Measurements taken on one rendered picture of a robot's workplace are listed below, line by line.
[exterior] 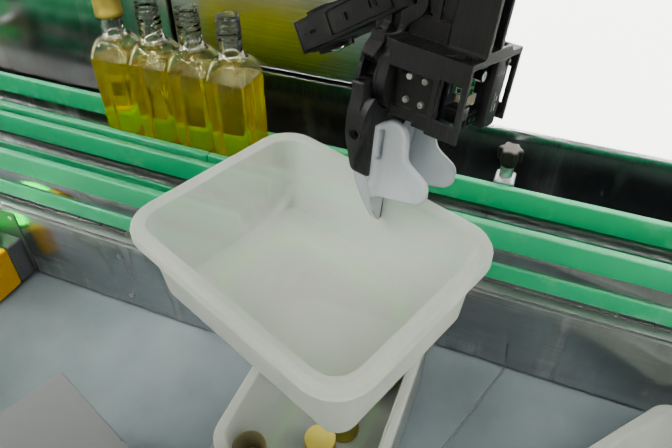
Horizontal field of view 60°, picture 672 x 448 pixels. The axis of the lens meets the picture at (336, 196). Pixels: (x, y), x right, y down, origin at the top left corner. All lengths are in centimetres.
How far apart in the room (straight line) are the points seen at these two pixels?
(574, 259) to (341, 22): 39
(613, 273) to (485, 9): 41
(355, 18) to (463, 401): 52
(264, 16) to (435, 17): 49
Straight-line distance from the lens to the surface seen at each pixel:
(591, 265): 69
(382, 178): 43
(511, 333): 76
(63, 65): 120
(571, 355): 78
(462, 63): 35
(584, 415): 81
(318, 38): 44
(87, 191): 81
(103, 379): 84
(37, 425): 70
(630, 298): 73
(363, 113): 39
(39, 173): 86
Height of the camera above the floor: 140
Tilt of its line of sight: 38 degrees down
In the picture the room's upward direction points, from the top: straight up
